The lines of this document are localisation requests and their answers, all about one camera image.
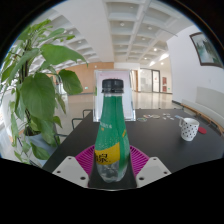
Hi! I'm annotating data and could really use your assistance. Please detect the glass entrance door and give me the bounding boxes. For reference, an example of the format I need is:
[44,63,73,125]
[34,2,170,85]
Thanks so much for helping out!
[138,68,162,94]

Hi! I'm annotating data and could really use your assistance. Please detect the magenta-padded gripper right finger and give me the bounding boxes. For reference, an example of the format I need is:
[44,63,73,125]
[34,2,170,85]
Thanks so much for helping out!
[112,145,172,190]

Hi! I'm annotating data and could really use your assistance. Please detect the framed landscape painting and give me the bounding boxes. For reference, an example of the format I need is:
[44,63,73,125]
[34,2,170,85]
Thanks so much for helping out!
[189,31,224,69]

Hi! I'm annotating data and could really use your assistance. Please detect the white black-dotted mug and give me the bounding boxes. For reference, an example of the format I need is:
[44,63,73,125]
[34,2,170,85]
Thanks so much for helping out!
[178,117,200,142]

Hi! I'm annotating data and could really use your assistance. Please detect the black metal chairs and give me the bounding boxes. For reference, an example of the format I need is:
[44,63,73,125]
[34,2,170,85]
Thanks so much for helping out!
[53,108,95,148]

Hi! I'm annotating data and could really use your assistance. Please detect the green leafy potted plant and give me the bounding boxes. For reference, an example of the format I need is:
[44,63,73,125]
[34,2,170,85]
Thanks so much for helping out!
[0,19,88,166]

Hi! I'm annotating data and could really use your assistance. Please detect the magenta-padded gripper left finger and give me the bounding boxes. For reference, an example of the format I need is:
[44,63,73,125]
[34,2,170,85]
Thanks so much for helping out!
[52,144,113,190]

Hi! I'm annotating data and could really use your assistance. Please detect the green plastic drink bottle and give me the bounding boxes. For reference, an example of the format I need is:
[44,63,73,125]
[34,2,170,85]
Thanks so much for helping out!
[94,78,131,184]

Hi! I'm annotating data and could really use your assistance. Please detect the recessed ceiling lights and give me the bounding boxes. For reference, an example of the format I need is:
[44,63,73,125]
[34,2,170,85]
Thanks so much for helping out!
[66,19,171,66]

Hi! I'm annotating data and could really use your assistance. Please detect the long white bench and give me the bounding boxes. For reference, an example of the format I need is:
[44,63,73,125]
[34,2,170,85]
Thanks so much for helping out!
[180,86,224,138]

